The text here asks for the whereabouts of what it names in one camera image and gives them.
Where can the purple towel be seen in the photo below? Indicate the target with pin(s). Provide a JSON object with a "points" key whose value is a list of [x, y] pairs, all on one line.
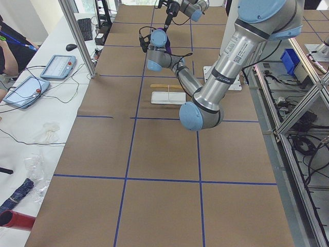
{"points": [[162, 40]]}

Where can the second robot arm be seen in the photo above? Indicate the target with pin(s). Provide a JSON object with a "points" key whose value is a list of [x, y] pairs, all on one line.
{"points": [[192, 9]]}

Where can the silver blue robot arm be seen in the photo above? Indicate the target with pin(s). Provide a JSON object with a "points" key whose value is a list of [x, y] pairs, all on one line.
{"points": [[257, 21]]}

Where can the black power box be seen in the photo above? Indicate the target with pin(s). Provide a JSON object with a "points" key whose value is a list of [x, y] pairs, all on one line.
{"points": [[100, 39]]}

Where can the upper teach pendant tablet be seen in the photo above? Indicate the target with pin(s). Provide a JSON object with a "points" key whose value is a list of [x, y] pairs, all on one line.
{"points": [[58, 67]]}

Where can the teach pendant tablet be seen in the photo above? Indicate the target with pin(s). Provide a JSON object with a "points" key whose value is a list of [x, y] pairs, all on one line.
{"points": [[27, 92], [58, 67]]}

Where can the black computer mouse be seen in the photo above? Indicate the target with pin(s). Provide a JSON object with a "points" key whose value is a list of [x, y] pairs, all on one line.
{"points": [[70, 47]]}

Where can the black keyboard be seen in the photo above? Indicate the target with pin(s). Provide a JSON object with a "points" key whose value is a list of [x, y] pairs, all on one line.
{"points": [[85, 26]]}

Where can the clear plastic bag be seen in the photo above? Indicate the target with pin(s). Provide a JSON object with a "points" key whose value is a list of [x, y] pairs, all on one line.
{"points": [[35, 167]]}

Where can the blue storage bin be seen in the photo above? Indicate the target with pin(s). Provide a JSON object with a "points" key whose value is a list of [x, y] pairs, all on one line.
{"points": [[290, 60]]}

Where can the lower teach pendant tablet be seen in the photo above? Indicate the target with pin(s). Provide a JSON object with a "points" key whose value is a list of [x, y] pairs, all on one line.
{"points": [[27, 92]]}

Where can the seated person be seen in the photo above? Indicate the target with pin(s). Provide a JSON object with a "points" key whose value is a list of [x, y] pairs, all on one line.
{"points": [[16, 51]]}

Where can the red cylinder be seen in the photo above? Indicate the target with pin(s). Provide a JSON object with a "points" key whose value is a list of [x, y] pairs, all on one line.
{"points": [[16, 220]]}

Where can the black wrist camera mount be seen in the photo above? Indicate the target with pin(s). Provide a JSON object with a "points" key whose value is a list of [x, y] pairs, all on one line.
{"points": [[145, 40]]}

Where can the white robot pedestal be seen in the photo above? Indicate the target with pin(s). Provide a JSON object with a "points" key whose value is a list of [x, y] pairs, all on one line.
{"points": [[225, 69]]}

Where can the aluminium frame post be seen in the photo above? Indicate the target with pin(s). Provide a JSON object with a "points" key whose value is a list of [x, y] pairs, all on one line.
{"points": [[75, 30]]}

